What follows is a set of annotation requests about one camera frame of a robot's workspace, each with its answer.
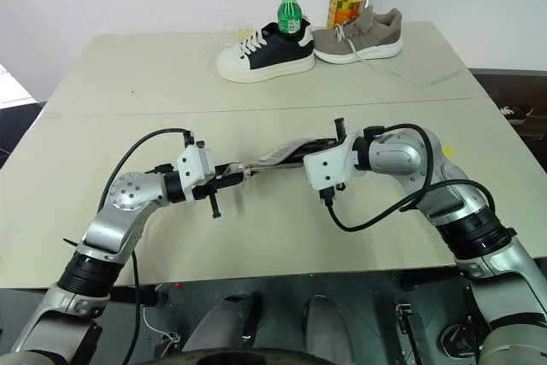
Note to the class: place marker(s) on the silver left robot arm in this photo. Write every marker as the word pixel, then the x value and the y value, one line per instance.
pixel 124 194

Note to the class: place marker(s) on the grid mesh zip pouch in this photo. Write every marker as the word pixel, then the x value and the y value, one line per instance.
pixel 280 154

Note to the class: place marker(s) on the grey left robot leg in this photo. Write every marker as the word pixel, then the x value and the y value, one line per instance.
pixel 224 322

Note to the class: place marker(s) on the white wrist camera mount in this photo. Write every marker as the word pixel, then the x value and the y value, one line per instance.
pixel 325 164
pixel 193 166

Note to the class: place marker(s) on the small yellow sticker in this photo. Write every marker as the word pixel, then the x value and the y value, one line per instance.
pixel 448 151

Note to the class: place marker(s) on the grey right robot leg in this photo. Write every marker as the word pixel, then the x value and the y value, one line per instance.
pixel 327 322

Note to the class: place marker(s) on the taupe sneaker white sole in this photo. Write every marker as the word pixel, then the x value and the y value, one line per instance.
pixel 367 38

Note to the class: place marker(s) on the black metal latch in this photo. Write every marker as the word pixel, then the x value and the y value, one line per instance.
pixel 410 322

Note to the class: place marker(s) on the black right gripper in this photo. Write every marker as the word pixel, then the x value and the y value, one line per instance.
pixel 337 188

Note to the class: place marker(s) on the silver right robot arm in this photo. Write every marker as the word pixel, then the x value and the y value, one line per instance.
pixel 397 155

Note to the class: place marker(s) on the dark rounded robot torso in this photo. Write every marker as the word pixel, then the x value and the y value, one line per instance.
pixel 273 357

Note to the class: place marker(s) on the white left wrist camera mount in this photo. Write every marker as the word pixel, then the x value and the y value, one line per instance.
pixel 193 166

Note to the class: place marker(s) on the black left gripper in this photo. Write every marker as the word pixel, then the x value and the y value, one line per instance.
pixel 220 173

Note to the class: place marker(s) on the grey robot leg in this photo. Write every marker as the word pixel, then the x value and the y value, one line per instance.
pixel 327 322
pixel 224 322

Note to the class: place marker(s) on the black table clamp bracket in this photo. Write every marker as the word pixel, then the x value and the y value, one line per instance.
pixel 132 295

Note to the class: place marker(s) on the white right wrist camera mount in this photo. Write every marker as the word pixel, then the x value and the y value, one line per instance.
pixel 325 164

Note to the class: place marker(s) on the green plastic soda bottle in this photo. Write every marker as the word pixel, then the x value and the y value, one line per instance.
pixel 289 14

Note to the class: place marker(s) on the black and white sneaker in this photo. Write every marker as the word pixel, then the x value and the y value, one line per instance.
pixel 273 57

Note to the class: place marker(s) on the dark shoe white laces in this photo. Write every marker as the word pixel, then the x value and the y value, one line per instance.
pixel 518 116

